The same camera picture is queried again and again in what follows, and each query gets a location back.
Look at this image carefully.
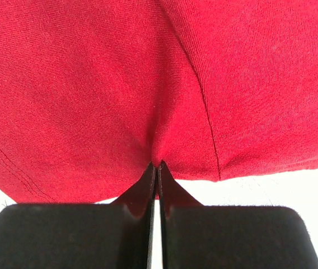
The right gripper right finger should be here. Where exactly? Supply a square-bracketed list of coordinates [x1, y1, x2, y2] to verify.
[157, 162, 318, 268]

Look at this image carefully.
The red t-shirt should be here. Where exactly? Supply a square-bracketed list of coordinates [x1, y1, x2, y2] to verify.
[0, 1, 318, 203]

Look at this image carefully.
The floral patterned table mat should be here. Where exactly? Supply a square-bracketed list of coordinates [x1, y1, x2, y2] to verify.
[0, 167, 318, 268]

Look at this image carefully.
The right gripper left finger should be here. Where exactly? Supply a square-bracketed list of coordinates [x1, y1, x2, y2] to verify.
[0, 164, 156, 268]

